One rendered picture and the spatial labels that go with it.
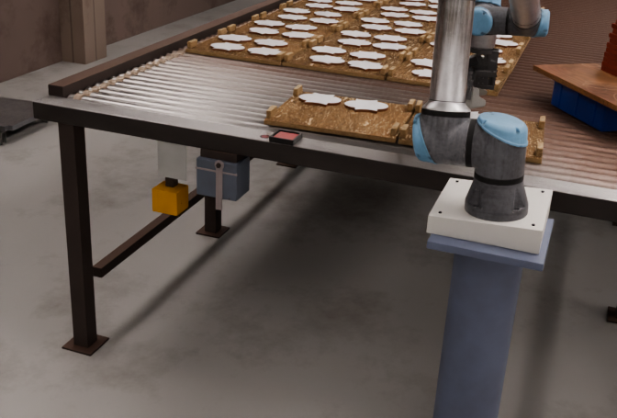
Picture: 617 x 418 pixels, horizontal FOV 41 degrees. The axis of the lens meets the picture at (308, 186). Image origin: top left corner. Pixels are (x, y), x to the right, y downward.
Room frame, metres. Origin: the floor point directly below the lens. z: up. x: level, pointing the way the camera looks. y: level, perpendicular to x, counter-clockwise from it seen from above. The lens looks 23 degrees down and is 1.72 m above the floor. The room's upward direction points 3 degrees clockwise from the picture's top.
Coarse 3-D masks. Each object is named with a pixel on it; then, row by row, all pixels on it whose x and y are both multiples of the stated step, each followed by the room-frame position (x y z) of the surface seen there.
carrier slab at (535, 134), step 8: (416, 112) 2.55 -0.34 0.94; (528, 128) 2.45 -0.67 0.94; (536, 128) 2.45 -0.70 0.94; (408, 136) 2.31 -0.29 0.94; (528, 136) 2.37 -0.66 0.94; (536, 136) 2.37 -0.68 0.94; (408, 144) 2.27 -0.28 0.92; (528, 144) 2.29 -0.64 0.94; (536, 144) 2.29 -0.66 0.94; (528, 152) 2.23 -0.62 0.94; (528, 160) 2.18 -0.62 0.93; (536, 160) 2.18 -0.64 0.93
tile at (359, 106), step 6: (348, 102) 2.59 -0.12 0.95; (354, 102) 2.59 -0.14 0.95; (360, 102) 2.60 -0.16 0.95; (366, 102) 2.60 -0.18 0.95; (372, 102) 2.60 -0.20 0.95; (378, 102) 2.61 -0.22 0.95; (348, 108) 2.55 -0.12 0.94; (354, 108) 2.54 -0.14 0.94; (360, 108) 2.53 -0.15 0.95; (366, 108) 2.53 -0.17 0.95; (372, 108) 2.53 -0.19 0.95; (378, 108) 2.54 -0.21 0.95; (384, 108) 2.54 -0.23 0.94
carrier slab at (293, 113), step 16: (336, 96) 2.68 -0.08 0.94; (288, 112) 2.48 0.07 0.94; (304, 112) 2.49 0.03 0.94; (320, 112) 2.50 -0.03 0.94; (336, 112) 2.51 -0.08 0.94; (352, 112) 2.51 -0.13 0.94; (368, 112) 2.52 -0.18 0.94; (384, 112) 2.53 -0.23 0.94; (400, 112) 2.54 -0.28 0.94; (304, 128) 2.36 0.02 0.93; (320, 128) 2.35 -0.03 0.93; (336, 128) 2.35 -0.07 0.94; (352, 128) 2.36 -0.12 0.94; (368, 128) 2.37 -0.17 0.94; (384, 128) 2.37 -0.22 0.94; (400, 128) 2.38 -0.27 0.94
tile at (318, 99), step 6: (300, 96) 2.62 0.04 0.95; (306, 96) 2.63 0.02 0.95; (312, 96) 2.63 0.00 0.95; (318, 96) 2.63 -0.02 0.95; (324, 96) 2.64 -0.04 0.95; (330, 96) 2.64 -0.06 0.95; (306, 102) 2.57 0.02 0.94; (312, 102) 2.57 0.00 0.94; (318, 102) 2.57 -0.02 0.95; (324, 102) 2.58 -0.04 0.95; (330, 102) 2.58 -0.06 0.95; (336, 102) 2.58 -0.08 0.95
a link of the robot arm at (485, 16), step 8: (480, 8) 2.24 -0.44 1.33; (488, 8) 2.26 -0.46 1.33; (496, 8) 2.25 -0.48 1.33; (504, 8) 2.25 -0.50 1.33; (480, 16) 2.23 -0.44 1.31; (488, 16) 2.22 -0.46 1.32; (496, 16) 2.24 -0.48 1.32; (504, 16) 2.23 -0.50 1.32; (480, 24) 2.22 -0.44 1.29; (488, 24) 2.22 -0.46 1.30; (496, 24) 2.23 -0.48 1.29; (504, 24) 2.22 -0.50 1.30; (472, 32) 2.23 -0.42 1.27; (480, 32) 2.22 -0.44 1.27; (488, 32) 2.25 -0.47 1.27; (496, 32) 2.24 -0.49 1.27; (504, 32) 2.23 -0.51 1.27
